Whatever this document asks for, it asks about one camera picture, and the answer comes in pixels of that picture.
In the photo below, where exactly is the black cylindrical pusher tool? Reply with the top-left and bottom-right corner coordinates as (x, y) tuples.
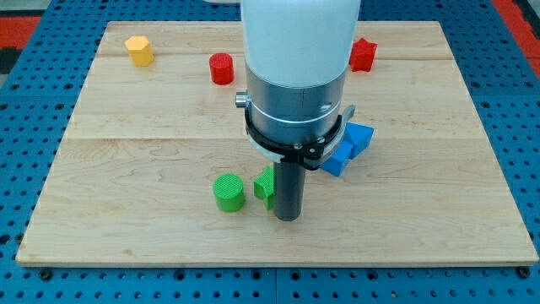
(273, 162), (305, 221)

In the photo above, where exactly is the green star block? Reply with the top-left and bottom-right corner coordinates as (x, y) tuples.
(253, 166), (274, 210)

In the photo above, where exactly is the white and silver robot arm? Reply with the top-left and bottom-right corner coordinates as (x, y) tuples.
(236, 0), (361, 221)

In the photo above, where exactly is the blue cube block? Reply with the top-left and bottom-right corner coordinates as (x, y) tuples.
(344, 122), (375, 160)

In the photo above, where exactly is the red star block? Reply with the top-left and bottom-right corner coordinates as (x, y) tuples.
(349, 38), (378, 72)

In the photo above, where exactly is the blue angled block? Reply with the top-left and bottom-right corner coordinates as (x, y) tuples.
(321, 141), (353, 176)

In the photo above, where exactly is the green cylinder block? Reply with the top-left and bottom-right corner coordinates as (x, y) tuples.
(213, 173), (245, 213)

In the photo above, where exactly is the red cylinder block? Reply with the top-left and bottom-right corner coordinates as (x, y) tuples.
(208, 52), (235, 85)

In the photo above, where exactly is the light wooden board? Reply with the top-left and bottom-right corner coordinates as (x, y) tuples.
(16, 21), (538, 268)

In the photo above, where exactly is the yellow hexagon block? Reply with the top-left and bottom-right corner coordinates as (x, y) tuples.
(124, 35), (154, 67)

